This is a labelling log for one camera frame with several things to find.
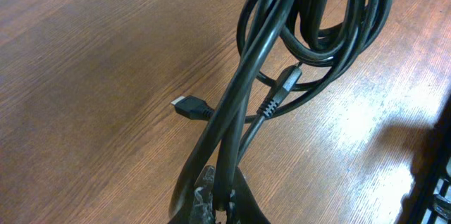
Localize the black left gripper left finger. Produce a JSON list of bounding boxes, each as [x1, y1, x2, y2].
[[168, 166, 216, 224]]

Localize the thick black cable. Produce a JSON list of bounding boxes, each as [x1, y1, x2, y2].
[[168, 0, 408, 218]]

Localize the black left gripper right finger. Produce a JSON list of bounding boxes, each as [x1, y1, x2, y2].
[[226, 167, 270, 224]]

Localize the thin black usb cable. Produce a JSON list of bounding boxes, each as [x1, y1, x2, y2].
[[171, 64, 353, 163]]

